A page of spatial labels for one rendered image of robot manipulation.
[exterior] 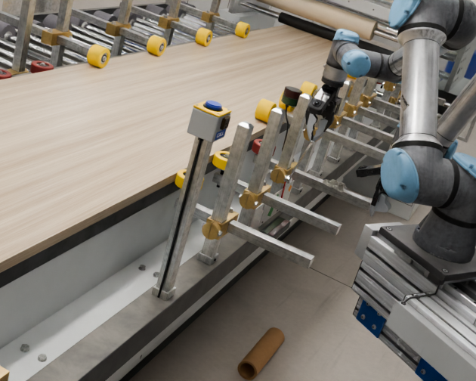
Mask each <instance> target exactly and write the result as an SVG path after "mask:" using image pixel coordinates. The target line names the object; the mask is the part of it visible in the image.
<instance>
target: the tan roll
mask: <svg viewBox="0 0 476 381"><path fill-rule="evenodd" d="M256 1H258V2H261V3H264V4H266V5H270V6H273V7H275V8H279V9H281V10H284V11H287V12H289V13H292V14H296V15H298V16H300V17H304V18H307V19H309V20H312V21H315V22H318V23H321V24H324V25H326V26H330V27H332V28H335V29H347V30H350V31H353V32H355V33H357V34H358V35H359V36H360V37H361V38H363V39H366V40H369V41H371V40H372V38H373V37H374V35H376V36H380V37H382V38H385V39H389V40H391V41H393V42H397V43H399V42H398V41H397V36H394V35H392V34H390V33H386V32H383V31H381V30H378V29H376V24H377V23H378V22H377V21H374V20H371V19H369V18H366V17H362V16H360V15H357V14H353V13H351V12H349V11H345V10H342V9H340V8H336V7H333V6H331V5H327V4H324V3H322V2H319V1H316V0H256Z"/></svg>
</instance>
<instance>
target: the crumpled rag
mask: <svg viewBox="0 0 476 381"><path fill-rule="evenodd" d="M323 183H324V184H326V185H327V186H329V187H331V188H334V189H336V190H337V191H339V192H346V191H345V188H346V186H345V184H344V183H342V182H337V180H334V179H332V180H331V181H330V180H326V179H325V180H323ZM346 189H347V188H346Z"/></svg>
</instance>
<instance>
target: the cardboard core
mask: <svg viewBox="0 0 476 381"><path fill-rule="evenodd" d="M284 339H285V337H284V334H283V332H282V331H281V330H280V329H278V328H276V327H272V328H270V329H269V330H268V331H267V332H266V333H265V334H264V335H263V336H262V338H261V339H260V340H259V341H258V342H257V343H256V345H255V346H254V347H253V348H252V350H251V351H250V352H249V353H248V354H247V356H245V357H244V359H243V360H242V361H241V362H240V363H239V365H238V372H239V374H240V376H241V377H242V378H244V379H247V380H252V379H254V378H256V376H257V375H258V374H259V372H260V371H261V370H262V368H263V367H264V366H265V364H266V363H267V362H268V361H269V360H270V358H271V357H272V356H273V355H274V353H275V352H276V351H277V349H278V348H279V347H280V346H281V345H282V344H283V342H284Z"/></svg>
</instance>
